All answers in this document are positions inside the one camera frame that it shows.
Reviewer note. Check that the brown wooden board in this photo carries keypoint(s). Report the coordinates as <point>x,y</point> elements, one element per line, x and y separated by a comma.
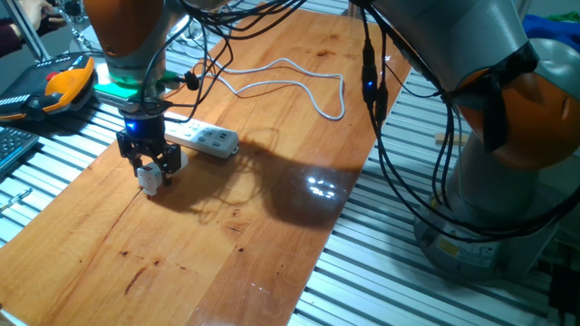
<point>204,262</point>

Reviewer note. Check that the white power strip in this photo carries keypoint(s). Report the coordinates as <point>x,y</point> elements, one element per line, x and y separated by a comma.
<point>213,140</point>

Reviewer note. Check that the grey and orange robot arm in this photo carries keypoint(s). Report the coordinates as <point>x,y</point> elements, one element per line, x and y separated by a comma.
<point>453,36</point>

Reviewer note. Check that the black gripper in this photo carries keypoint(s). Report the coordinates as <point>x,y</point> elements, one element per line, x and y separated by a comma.
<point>145,133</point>

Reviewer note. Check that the white bulb holder with bulb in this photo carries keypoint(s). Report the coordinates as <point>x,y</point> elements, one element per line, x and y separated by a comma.
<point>149,179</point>

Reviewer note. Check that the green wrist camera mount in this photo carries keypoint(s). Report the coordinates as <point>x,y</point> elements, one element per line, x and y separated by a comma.
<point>118,88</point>

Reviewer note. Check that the blue bag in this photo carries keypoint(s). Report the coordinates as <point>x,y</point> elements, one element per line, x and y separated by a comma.
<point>553,29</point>

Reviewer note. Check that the orange and black teach pendant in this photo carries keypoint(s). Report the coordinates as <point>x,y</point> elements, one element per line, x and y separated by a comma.
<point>68,83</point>

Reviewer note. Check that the small metal hand tool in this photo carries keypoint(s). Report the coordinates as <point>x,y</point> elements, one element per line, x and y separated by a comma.
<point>18,197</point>

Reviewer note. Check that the bare person hand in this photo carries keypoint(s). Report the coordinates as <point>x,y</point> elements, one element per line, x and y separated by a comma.
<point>38,12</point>

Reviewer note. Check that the dark sleeved person forearm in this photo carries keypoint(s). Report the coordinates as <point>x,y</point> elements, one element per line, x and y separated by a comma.
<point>9,41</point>

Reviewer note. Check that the grey metal bar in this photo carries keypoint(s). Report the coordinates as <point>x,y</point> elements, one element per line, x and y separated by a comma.
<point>27,36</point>

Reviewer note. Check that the black keyboard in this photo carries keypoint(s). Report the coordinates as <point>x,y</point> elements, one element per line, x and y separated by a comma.
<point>13,145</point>

